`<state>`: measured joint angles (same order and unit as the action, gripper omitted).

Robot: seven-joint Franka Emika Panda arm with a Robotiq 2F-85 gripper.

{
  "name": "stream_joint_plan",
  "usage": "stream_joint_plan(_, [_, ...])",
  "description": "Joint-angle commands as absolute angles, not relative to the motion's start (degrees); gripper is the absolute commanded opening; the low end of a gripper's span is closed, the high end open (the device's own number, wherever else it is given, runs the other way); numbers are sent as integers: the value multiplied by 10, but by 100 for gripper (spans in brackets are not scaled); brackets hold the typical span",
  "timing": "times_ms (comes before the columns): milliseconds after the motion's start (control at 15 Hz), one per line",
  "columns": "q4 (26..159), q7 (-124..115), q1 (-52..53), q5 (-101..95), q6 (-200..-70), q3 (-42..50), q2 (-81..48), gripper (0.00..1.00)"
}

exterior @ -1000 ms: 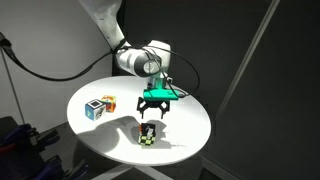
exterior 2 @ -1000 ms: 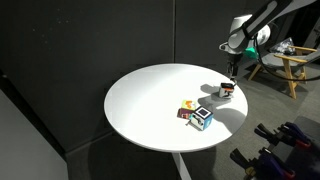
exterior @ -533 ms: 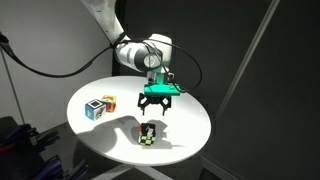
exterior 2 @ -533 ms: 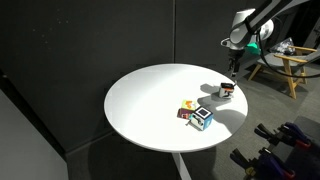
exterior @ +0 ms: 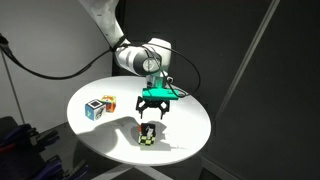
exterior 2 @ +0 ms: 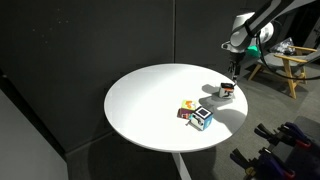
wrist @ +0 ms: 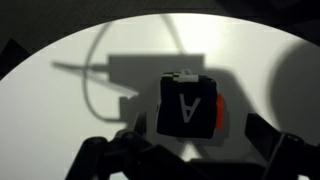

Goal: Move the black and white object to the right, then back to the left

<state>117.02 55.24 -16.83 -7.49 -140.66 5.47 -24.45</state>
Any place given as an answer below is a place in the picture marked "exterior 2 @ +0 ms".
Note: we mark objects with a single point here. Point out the black and white printed cube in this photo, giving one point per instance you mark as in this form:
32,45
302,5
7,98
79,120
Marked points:
226,90

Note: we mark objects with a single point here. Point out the wooden armchair with grey cushion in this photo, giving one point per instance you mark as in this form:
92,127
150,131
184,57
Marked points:
290,63

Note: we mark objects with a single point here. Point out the purple clamp with orange tip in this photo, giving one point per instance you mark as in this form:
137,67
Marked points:
271,163
295,133

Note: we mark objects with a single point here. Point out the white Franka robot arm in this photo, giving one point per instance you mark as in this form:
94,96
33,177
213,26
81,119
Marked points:
241,30

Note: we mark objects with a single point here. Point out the white table pedestal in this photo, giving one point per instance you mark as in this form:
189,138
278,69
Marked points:
181,166

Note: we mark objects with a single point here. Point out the orange yellow maroon printed cube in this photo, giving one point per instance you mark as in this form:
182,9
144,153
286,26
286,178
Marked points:
187,108

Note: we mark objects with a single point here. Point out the shiny crumpled plastic bag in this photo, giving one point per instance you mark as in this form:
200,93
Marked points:
283,46

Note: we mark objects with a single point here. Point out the blue and white printed cube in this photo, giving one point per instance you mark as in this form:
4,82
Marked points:
201,118

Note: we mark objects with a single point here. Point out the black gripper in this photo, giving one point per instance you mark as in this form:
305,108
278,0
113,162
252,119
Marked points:
235,62

